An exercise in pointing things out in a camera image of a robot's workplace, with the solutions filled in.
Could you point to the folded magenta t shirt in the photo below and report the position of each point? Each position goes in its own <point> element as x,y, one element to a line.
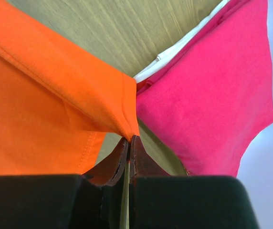
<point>216,95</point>

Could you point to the orange t shirt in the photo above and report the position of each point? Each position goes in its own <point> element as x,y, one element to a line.
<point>57,101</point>

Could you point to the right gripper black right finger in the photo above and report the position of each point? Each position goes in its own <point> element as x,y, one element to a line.
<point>141,164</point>

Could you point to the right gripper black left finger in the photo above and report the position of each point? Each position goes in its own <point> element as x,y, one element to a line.
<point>109,171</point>

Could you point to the folded white shirt under stack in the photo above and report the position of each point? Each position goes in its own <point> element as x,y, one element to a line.
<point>167,55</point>

